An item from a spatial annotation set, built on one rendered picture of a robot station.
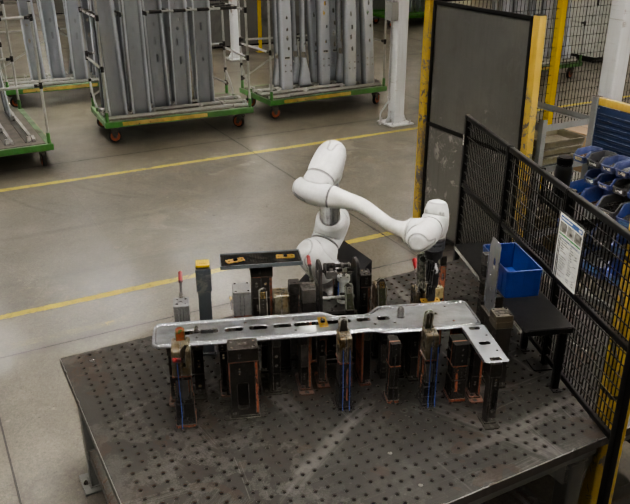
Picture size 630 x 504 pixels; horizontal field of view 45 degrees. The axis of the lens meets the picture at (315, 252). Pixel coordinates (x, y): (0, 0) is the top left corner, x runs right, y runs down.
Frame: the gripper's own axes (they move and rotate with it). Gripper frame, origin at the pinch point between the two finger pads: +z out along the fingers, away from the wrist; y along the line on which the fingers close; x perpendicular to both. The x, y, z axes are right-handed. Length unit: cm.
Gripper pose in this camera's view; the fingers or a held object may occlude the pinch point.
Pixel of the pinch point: (430, 292)
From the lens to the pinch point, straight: 325.8
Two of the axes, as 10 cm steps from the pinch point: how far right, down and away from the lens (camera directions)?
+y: 1.5, 4.1, -9.0
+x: 9.9, -0.6, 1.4
